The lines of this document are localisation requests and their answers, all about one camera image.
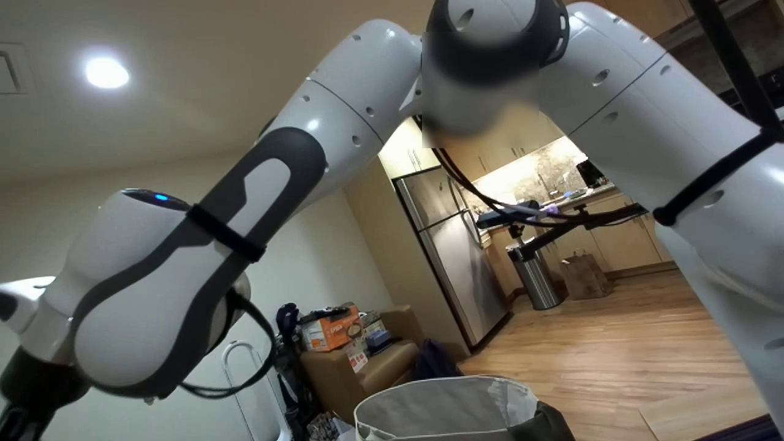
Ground silver trash can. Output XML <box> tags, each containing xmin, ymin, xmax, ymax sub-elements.
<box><xmin>507</xmin><ymin>248</ymin><xmax>561</xmax><ymax>312</ymax></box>

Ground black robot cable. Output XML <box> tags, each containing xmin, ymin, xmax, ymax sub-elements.
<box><xmin>414</xmin><ymin>114</ymin><xmax>656</xmax><ymax>248</ymax></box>

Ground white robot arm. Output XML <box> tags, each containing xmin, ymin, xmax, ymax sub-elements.
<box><xmin>4</xmin><ymin>0</ymin><xmax>781</xmax><ymax>441</ymax></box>

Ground stainless steel refrigerator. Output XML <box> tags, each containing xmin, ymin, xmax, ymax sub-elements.
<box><xmin>396</xmin><ymin>166</ymin><xmax>511</xmax><ymax>350</ymax></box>

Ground wooden kitchen cabinets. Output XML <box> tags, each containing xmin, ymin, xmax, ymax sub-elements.
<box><xmin>381</xmin><ymin>104</ymin><xmax>561</xmax><ymax>180</ymax></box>

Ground round ceiling light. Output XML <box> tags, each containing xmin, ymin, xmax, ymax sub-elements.
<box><xmin>83</xmin><ymin>54</ymin><xmax>133</xmax><ymax>92</ymax></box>

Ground brown paper bag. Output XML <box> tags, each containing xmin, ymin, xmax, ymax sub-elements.
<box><xmin>561</xmin><ymin>255</ymin><xmax>610</xmax><ymax>300</ymax></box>

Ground brown cardboard box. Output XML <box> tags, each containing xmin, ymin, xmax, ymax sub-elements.
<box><xmin>300</xmin><ymin>307</ymin><xmax>425</xmax><ymax>422</ymax></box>

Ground orange box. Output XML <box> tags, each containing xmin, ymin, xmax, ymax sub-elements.
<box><xmin>302</xmin><ymin>305</ymin><xmax>362</xmax><ymax>353</ymax></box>

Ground grey fabric laundry basket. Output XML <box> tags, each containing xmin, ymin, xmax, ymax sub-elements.
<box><xmin>354</xmin><ymin>376</ymin><xmax>577</xmax><ymax>441</ymax></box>

